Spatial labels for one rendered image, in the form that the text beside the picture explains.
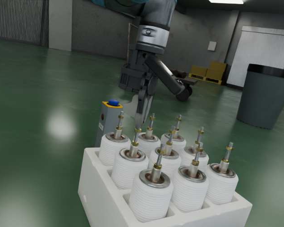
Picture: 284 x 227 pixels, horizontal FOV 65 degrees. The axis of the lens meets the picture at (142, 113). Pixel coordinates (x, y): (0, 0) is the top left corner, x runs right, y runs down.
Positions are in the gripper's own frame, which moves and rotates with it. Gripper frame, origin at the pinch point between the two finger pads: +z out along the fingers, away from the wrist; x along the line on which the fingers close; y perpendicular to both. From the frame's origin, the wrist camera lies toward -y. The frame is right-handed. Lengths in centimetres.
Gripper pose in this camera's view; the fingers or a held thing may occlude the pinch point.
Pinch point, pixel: (141, 124)
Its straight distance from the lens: 59.8
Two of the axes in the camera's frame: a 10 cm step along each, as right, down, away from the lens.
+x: -3.4, 1.7, -9.3
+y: -9.2, -2.8, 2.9
